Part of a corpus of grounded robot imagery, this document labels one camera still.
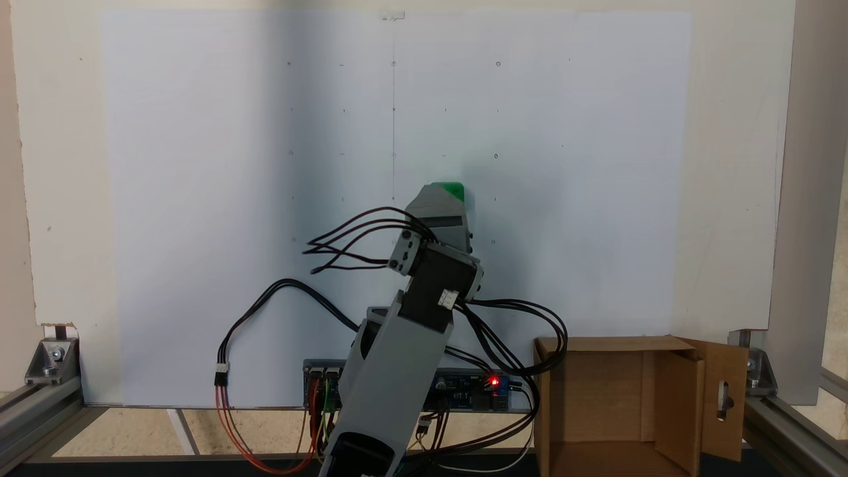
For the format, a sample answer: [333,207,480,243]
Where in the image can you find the large grey gripper finger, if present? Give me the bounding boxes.
[405,184,467,223]

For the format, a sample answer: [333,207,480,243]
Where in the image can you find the blue circuit board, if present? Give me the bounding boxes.
[427,371,512,413]

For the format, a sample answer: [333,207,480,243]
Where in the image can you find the small driver circuit board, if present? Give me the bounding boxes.
[305,366,344,413]

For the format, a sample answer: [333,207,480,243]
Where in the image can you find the brown cardboard box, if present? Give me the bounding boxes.
[533,335,750,477]

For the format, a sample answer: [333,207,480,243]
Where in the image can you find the white paper sheet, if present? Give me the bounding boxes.
[97,8,694,409]

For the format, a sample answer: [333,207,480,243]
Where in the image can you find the black wrist cable loops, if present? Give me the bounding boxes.
[303,206,439,275]

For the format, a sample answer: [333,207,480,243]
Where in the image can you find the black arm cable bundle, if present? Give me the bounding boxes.
[416,297,570,466]

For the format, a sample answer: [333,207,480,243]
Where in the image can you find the black cable with white connector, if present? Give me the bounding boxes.
[213,278,364,389]

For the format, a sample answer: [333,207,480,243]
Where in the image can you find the grey base plate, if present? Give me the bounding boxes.
[303,358,532,415]

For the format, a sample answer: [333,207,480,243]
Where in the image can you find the red orange wires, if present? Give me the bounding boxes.
[215,383,324,476]

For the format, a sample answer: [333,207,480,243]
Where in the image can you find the metal corner bracket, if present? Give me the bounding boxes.
[727,329,777,398]
[25,337,81,386]

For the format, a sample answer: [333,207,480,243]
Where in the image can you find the aluminium frame post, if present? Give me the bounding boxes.
[770,0,848,406]

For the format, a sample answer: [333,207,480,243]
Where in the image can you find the aluminium frame rail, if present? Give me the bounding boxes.
[0,375,87,474]
[741,392,848,477]

